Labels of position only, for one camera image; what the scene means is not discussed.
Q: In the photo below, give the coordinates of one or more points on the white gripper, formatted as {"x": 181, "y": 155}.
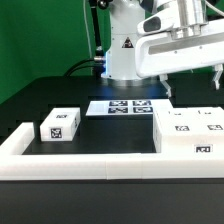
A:
{"x": 160, "y": 54}

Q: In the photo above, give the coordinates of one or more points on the white cabinet door panel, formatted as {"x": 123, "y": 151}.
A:
{"x": 171, "y": 121}
{"x": 210, "y": 120}

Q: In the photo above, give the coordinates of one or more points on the white cabinet body box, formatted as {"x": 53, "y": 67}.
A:
{"x": 187, "y": 142}

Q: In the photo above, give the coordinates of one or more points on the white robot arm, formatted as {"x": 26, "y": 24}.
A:
{"x": 133, "y": 19}

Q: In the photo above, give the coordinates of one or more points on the small white cabinet top box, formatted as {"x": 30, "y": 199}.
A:
{"x": 61, "y": 124}

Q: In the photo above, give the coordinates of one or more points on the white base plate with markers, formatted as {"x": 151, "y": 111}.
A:
{"x": 126, "y": 107}

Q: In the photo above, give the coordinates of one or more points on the white U-shaped frame wall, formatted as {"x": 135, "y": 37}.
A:
{"x": 16, "y": 165}

